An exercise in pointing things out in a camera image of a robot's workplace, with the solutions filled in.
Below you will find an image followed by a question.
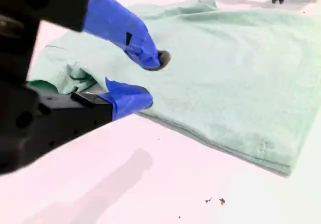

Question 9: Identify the pale green T-shirt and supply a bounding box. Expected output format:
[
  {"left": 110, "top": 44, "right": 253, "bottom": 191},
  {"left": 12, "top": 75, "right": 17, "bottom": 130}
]
[{"left": 26, "top": 0, "right": 321, "bottom": 177}]

